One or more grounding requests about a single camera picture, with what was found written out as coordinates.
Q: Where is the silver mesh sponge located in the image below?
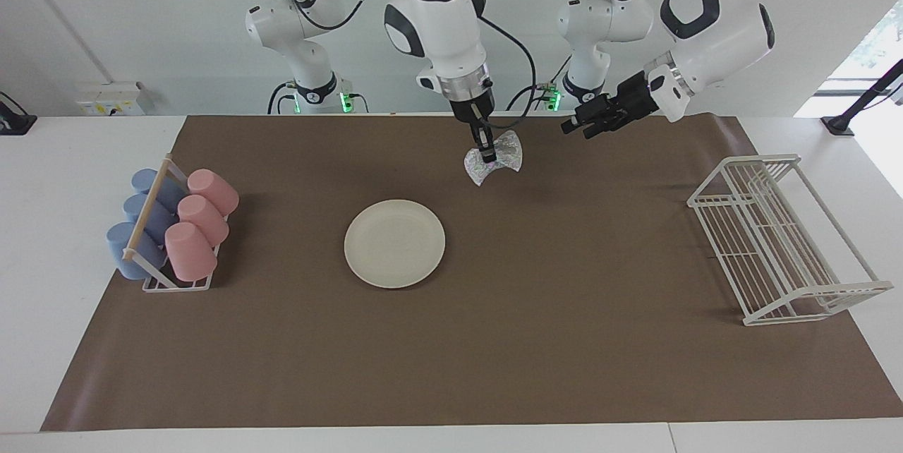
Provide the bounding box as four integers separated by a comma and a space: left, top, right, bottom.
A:
463, 130, 524, 187

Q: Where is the cream round plate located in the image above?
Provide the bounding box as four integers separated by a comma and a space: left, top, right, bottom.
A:
344, 199, 447, 290

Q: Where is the brown table mat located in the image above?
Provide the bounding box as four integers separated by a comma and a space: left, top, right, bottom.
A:
40, 114, 903, 433

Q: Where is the pink plastic cup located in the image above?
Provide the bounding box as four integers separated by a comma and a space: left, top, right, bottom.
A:
187, 169, 240, 217
177, 195, 230, 247
164, 222, 218, 282

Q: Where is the blue plastic cup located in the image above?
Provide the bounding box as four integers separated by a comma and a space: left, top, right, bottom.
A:
131, 169, 188, 210
123, 193, 177, 242
107, 222, 168, 280

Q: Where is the white cup holder rack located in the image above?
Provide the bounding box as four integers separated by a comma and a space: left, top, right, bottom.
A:
122, 155, 230, 293

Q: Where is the black table clamp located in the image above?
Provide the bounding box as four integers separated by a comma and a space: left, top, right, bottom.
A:
0, 91, 37, 136

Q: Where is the black left base cable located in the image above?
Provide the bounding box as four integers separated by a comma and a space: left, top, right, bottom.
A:
506, 51, 574, 113

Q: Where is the black base cable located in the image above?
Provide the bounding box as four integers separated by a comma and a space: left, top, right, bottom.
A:
506, 51, 574, 113
267, 81, 297, 115

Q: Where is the black right base cable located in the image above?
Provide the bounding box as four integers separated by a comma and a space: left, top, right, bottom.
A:
267, 81, 297, 115

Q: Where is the black camera stand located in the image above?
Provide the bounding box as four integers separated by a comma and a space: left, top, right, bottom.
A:
820, 58, 903, 136

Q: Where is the white wire dish rack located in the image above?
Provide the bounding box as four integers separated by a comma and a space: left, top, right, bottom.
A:
686, 153, 895, 327

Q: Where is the white wall outlet box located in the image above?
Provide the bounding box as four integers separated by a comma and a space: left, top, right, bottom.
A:
76, 81, 145, 117

